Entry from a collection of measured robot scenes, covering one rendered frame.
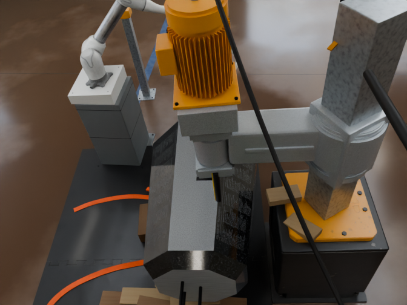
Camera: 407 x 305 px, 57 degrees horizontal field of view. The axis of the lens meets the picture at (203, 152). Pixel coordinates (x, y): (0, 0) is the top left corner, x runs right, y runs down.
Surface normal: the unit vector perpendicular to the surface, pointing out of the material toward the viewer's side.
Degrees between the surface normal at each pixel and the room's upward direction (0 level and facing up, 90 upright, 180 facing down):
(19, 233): 0
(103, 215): 0
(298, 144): 90
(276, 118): 0
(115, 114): 90
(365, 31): 90
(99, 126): 90
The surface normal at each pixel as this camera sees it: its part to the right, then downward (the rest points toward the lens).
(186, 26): -0.26, 0.74
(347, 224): -0.10, -0.66
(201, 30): 0.13, 0.73
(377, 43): 0.48, 0.62
